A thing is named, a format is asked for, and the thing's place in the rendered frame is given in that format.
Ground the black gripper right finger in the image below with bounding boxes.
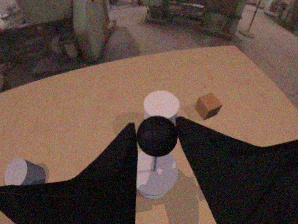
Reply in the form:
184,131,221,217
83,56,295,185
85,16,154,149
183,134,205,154
176,117,298,224

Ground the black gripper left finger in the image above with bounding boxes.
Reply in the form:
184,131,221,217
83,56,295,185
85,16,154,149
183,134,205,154
0,123,138,224

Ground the small brown block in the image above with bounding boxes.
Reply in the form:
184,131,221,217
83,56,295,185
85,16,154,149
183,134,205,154
194,93,222,121

